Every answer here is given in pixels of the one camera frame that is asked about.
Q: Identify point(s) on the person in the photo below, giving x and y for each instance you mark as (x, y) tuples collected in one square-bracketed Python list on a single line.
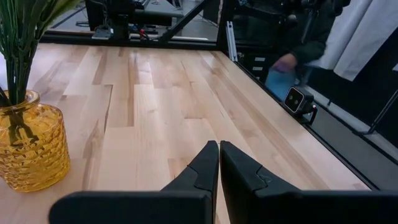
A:
[(308, 40)]

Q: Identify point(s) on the grey desk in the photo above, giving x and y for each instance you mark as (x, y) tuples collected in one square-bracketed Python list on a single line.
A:
[(160, 13)]

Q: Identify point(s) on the small black table camera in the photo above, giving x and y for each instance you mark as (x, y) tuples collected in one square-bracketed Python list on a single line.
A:
[(298, 101)]

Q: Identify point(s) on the black drawer cabinet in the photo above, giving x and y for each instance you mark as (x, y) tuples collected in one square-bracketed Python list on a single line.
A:
[(258, 63)]

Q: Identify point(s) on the silver aluminium bracket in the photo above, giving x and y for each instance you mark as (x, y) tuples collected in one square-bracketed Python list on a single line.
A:
[(231, 40)]

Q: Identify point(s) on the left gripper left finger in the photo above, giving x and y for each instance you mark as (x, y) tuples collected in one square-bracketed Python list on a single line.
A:
[(186, 205)]

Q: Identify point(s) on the person's hand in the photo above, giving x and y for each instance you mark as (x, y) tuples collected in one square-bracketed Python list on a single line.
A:
[(284, 62)]

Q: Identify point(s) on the yellow glass vase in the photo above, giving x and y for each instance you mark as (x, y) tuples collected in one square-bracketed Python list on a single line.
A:
[(34, 149)]

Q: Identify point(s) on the black slanted stand leg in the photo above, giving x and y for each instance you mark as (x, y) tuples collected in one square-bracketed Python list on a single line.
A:
[(384, 113)]

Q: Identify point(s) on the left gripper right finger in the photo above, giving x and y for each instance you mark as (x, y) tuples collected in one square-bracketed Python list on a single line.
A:
[(280, 205)]

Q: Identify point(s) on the white hanging cloth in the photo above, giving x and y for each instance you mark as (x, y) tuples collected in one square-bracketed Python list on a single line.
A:
[(357, 37)]

